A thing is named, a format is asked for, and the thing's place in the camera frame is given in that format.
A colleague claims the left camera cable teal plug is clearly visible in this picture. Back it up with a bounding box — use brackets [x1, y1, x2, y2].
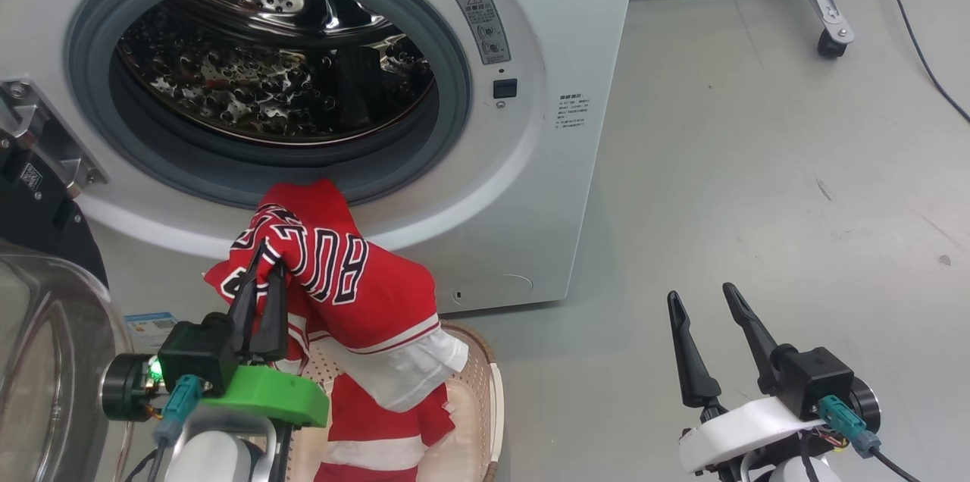
[142, 374, 205, 482]

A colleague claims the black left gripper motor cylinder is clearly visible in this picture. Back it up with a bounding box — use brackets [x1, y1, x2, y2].
[101, 353, 161, 422]

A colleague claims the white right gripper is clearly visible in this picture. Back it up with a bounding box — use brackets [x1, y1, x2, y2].
[667, 283, 827, 475]

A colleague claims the cream perforated laundry basket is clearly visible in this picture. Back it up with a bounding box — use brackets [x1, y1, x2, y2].
[284, 321, 505, 482]

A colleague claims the thin black power cable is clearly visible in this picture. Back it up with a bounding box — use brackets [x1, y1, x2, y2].
[849, 0, 970, 124]

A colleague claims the blue white energy label sticker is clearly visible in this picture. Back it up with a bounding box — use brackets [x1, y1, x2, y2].
[124, 311, 180, 355]

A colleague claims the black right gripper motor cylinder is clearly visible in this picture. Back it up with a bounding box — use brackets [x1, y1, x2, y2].
[849, 378, 883, 434]

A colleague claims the dark round glass washer door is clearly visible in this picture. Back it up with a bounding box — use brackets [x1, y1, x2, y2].
[0, 77, 139, 482]

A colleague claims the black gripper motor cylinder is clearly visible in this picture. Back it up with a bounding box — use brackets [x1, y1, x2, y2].
[101, 353, 161, 422]
[849, 378, 883, 434]

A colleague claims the right camera cable teal plug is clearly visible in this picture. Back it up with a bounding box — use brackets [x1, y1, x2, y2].
[817, 395, 922, 482]

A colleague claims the camera cable teal plug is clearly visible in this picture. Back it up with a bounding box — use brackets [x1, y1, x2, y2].
[142, 374, 205, 482]
[817, 395, 922, 482]

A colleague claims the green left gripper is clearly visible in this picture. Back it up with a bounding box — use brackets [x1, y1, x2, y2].
[200, 239, 331, 429]

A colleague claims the red basketball jersey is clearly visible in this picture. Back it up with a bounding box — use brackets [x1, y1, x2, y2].
[203, 179, 470, 482]

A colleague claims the grey warning label sticker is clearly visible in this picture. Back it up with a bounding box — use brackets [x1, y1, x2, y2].
[455, 0, 512, 65]

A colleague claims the white front-load washing machine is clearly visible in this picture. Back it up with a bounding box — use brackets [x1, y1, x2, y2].
[0, 0, 637, 316]

